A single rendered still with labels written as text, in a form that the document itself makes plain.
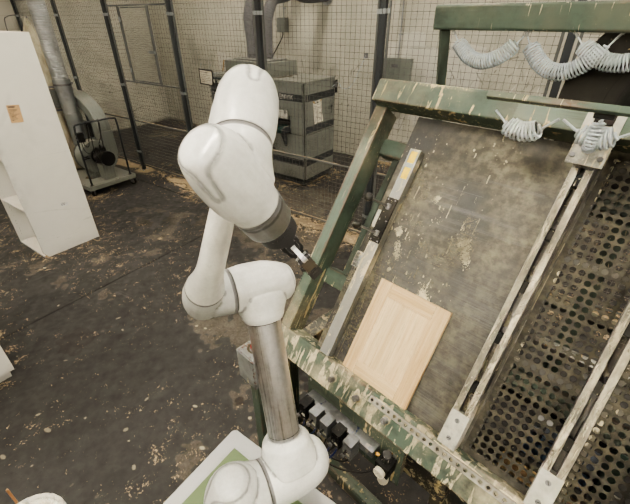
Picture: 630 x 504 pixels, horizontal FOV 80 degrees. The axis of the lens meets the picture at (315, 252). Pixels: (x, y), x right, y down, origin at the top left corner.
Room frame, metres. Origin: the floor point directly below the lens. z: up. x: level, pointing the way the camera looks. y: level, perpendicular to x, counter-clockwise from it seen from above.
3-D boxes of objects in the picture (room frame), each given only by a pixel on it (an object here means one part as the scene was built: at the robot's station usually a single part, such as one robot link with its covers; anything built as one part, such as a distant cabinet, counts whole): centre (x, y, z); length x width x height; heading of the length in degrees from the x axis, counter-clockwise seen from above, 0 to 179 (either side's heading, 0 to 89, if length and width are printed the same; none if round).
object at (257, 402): (1.17, 0.26, 0.38); 0.06 x 0.06 x 0.75; 45
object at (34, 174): (3.74, 2.91, 1.03); 0.61 x 0.58 x 2.05; 55
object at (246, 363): (1.17, 0.26, 0.84); 0.12 x 0.12 x 0.18; 45
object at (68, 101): (5.56, 3.47, 1.10); 1.37 x 0.70 x 2.20; 55
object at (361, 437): (0.90, -0.10, 0.69); 0.50 x 0.14 x 0.24; 45
